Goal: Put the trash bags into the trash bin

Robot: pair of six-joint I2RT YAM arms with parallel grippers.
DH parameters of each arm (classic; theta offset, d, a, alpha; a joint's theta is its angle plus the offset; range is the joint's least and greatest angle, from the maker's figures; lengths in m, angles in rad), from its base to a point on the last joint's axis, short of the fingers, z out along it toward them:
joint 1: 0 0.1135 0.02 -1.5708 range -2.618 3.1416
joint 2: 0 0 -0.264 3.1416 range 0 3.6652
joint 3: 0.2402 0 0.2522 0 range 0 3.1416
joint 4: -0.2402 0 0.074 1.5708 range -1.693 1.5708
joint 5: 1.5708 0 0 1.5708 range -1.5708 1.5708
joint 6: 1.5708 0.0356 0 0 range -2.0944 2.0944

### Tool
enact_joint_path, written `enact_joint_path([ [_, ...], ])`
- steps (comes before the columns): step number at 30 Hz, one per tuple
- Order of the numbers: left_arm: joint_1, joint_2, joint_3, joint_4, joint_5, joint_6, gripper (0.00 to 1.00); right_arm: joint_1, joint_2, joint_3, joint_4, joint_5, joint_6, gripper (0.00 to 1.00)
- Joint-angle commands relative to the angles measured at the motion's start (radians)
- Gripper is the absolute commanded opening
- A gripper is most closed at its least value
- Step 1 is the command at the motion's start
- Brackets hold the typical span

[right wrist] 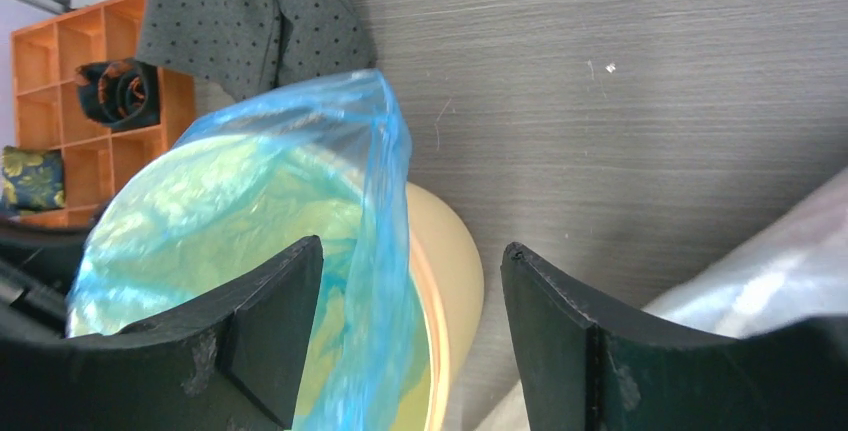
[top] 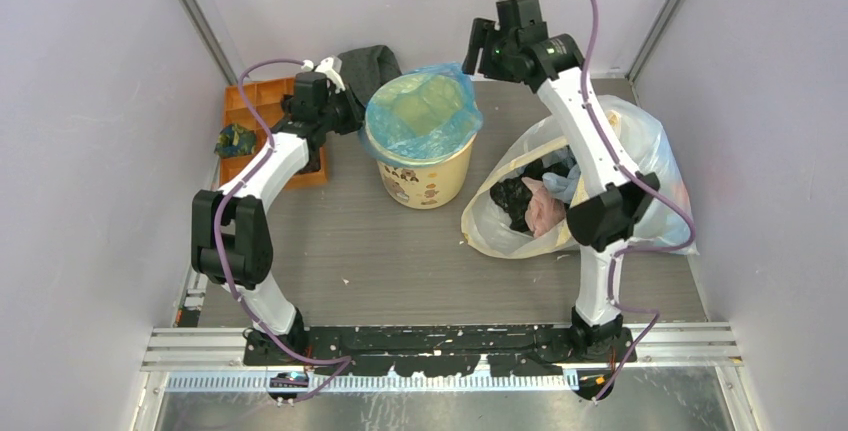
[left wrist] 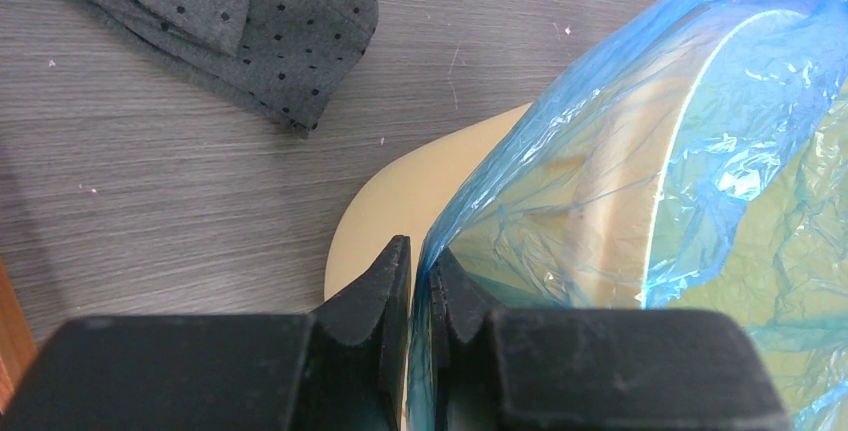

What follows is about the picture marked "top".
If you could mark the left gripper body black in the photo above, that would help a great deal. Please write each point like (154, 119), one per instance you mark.
(341, 115)

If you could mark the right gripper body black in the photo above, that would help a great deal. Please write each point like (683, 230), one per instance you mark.
(493, 58)

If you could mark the blue trash bag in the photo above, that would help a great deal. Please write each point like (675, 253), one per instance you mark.
(421, 118)

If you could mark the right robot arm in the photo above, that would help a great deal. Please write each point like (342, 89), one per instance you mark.
(590, 150)

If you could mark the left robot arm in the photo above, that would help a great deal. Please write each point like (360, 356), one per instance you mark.
(231, 243)

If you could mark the yellow trash bin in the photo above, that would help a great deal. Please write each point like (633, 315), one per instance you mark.
(426, 187)

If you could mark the grey dotted cloth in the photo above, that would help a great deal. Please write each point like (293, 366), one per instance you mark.
(365, 70)

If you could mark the blue green bag roll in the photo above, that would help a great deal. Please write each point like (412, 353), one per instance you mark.
(235, 140)

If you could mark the large clear plastic bag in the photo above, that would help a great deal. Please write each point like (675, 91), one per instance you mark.
(494, 224)

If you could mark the pink cloth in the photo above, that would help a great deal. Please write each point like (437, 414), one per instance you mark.
(544, 212)

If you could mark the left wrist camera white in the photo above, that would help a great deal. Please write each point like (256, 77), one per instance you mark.
(331, 67)

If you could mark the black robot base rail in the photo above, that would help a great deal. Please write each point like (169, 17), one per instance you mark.
(457, 350)

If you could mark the white slotted cable duct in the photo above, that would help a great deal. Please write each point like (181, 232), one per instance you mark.
(302, 382)

